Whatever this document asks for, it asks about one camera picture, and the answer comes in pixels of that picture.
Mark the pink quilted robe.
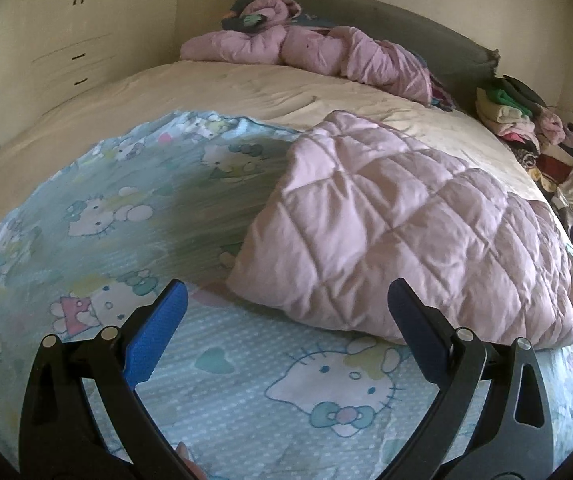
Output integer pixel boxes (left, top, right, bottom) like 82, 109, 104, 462
226, 110, 573, 351

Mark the cream wardrobe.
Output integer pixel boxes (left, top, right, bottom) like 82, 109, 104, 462
0, 0, 184, 161

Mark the bed with beige cover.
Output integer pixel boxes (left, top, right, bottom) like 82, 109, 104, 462
0, 57, 550, 261

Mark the blue cat printed blanket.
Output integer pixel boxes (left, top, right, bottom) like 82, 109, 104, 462
0, 110, 573, 480

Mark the pink padded jacket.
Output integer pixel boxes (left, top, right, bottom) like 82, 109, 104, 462
180, 0, 433, 107

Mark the grey headboard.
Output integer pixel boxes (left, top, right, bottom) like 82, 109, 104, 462
234, 0, 501, 111

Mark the dark printed pillow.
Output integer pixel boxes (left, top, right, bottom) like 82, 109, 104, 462
221, 0, 340, 32

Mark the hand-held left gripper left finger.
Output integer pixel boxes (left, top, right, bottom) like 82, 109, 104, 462
19, 279, 197, 480

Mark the multicoloured striped cloth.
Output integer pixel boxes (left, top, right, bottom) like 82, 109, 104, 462
429, 74, 456, 112

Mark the pile of folded clothes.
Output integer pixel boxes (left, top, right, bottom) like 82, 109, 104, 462
475, 74, 573, 201

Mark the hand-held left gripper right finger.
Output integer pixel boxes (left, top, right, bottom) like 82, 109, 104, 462
387, 277, 552, 480

